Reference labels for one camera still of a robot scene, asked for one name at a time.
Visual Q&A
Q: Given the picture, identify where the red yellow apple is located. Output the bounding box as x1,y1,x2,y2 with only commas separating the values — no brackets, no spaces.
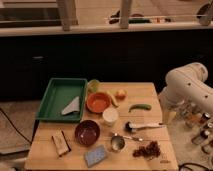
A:
115,89,127,100

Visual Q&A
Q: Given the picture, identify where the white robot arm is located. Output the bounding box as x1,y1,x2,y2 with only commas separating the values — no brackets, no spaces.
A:
158,62,213,124

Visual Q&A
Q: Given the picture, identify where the green cup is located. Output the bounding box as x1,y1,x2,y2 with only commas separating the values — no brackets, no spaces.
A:
87,79,99,93

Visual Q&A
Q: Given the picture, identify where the white paper cup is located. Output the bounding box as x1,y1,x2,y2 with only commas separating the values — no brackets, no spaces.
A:
102,107,118,126

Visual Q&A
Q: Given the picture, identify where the metal measuring cup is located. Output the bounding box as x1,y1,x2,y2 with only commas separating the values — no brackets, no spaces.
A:
110,133,143,152

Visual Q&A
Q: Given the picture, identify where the yellow banana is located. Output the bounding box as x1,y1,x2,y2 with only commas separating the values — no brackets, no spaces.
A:
106,91,119,107

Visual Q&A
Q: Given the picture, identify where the orange bowl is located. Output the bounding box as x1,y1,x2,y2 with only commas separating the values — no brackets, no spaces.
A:
86,92,111,113

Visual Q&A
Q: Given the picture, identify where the green chili pepper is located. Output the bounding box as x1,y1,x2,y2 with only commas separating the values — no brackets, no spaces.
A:
129,104,152,113

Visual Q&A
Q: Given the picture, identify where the grey folded cloth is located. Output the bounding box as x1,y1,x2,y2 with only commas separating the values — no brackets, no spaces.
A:
61,97,80,115

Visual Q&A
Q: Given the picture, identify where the dark red bowl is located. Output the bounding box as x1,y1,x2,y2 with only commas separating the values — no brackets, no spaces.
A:
75,120,100,147

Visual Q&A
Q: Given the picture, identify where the green plastic tray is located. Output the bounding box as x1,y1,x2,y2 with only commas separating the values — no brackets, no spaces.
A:
36,78,87,123

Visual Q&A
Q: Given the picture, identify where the wooden block eraser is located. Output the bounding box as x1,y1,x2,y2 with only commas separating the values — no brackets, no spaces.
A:
52,130,71,156

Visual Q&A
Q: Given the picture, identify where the blue sponge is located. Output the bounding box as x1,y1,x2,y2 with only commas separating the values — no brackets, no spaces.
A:
84,145,107,168

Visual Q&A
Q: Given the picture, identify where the spice jar rack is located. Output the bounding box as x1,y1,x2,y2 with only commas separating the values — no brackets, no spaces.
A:
179,101,213,156

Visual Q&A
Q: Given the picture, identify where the black cable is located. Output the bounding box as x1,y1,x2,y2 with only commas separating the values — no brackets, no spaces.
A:
0,108,33,145

